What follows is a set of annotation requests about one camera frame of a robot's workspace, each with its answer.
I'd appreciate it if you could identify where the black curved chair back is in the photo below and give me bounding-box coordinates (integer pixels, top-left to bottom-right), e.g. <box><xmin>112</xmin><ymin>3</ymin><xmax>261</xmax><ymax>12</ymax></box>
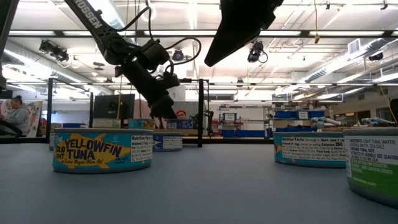
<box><xmin>0</xmin><ymin>119</ymin><xmax>23</xmax><ymax>138</ymax></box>

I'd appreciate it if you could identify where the white ceiling vent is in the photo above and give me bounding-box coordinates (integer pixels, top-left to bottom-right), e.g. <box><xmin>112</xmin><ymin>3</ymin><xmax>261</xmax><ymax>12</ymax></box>
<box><xmin>347</xmin><ymin>38</ymin><xmax>362</xmax><ymax>55</ymax></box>

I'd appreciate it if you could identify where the blue label tuna can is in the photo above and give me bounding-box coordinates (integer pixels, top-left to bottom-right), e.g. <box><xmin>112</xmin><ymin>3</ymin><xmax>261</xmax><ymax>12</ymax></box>
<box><xmin>165</xmin><ymin>118</ymin><xmax>195</xmax><ymax>130</ymax></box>
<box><xmin>152</xmin><ymin>132</ymin><xmax>183</xmax><ymax>152</ymax></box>

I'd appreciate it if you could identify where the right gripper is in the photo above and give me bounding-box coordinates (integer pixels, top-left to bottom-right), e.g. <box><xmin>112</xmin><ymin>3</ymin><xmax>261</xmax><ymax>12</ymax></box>
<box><xmin>204</xmin><ymin>0</ymin><xmax>284</xmax><ymax>67</ymax></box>

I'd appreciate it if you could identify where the long blue storage bin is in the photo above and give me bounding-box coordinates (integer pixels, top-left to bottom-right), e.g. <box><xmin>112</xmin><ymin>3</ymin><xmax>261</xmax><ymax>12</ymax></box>
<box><xmin>275</xmin><ymin>127</ymin><xmax>315</xmax><ymax>133</ymax></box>
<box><xmin>221</xmin><ymin>129</ymin><xmax>266</xmax><ymax>138</ymax></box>

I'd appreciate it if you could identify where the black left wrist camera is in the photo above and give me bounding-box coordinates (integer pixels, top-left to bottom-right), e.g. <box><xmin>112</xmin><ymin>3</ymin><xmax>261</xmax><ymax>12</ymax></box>
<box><xmin>140</xmin><ymin>39</ymin><xmax>171</xmax><ymax>67</ymax></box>

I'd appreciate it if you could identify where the black spotlight cluster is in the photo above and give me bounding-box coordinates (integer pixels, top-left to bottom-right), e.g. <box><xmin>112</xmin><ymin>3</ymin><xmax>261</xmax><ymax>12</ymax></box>
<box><xmin>39</xmin><ymin>39</ymin><xmax>70</xmax><ymax>63</ymax></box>

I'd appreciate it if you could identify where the white shelf unit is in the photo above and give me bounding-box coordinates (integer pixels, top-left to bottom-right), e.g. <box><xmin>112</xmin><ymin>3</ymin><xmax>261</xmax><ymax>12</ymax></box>
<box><xmin>217</xmin><ymin>105</ymin><xmax>271</xmax><ymax>131</ymax></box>

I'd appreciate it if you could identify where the small black background robot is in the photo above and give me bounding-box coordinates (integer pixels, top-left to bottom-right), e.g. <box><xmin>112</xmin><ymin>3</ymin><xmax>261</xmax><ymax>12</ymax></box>
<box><xmin>194</xmin><ymin>110</ymin><xmax>216</xmax><ymax>137</ymax></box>

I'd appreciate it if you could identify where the yellow hanging cable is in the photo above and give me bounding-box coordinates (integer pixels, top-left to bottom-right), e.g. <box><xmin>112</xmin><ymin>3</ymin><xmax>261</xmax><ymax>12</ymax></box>
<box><xmin>313</xmin><ymin>0</ymin><xmax>321</xmax><ymax>44</ymax></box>

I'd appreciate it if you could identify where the round black ceiling camera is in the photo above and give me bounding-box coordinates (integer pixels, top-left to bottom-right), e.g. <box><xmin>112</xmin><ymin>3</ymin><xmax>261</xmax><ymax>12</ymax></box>
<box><xmin>172</xmin><ymin>48</ymin><xmax>185</xmax><ymax>63</ymax></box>

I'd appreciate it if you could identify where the black camera with cable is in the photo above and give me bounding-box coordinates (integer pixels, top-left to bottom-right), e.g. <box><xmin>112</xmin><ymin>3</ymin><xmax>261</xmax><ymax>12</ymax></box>
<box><xmin>247</xmin><ymin>40</ymin><xmax>269</xmax><ymax>65</ymax></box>

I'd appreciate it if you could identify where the blue table mat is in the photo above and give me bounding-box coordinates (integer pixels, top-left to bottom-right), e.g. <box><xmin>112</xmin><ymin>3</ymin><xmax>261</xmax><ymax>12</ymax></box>
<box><xmin>0</xmin><ymin>142</ymin><xmax>398</xmax><ymax>224</ymax></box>

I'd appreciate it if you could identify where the teal yellowfin tuna can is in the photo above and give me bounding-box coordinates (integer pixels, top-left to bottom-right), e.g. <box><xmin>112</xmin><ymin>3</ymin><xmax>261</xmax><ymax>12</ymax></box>
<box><xmin>52</xmin><ymin>128</ymin><xmax>154</xmax><ymax>174</ymax></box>
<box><xmin>273</xmin><ymin>131</ymin><xmax>346</xmax><ymax>169</ymax></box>
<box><xmin>127</xmin><ymin>118</ymin><xmax>156</xmax><ymax>130</ymax></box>

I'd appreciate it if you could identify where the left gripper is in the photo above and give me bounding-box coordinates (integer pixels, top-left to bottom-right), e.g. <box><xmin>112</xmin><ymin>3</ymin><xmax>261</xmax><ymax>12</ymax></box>
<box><xmin>113</xmin><ymin>54</ymin><xmax>181</xmax><ymax>119</ymax></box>

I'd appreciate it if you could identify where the colourful poster board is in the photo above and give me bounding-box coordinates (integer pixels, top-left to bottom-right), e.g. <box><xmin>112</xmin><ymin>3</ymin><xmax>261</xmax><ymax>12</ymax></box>
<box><xmin>0</xmin><ymin>99</ymin><xmax>44</xmax><ymax>138</ymax></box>

